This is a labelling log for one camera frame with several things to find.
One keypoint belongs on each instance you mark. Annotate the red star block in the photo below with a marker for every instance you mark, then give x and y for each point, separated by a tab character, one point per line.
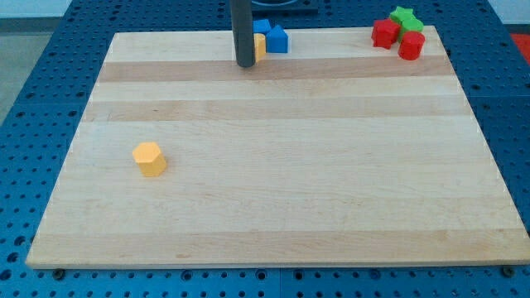
385	33

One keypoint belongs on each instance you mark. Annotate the yellow hexagon block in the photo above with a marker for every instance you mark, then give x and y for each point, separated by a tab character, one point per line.
149	158

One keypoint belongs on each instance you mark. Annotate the light wooden board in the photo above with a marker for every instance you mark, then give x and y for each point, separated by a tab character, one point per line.
335	154

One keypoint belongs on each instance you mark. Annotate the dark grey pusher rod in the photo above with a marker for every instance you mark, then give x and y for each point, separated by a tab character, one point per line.
242	28

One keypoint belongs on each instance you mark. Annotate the green star block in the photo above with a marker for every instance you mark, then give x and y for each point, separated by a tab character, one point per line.
401	14

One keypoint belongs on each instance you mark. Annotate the red cylinder block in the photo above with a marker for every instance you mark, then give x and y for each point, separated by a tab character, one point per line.
411	45

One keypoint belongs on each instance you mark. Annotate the blue cube block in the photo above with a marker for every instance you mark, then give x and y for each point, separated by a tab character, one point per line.
262	26

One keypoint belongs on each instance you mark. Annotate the yellow block behind rod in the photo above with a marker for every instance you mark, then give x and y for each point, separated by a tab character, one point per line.
260	46

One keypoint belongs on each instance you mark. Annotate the green cylinder block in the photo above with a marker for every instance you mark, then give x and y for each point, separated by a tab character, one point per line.
410	24

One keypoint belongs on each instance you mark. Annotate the blue triangle block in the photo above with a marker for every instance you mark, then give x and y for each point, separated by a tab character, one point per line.
277	40

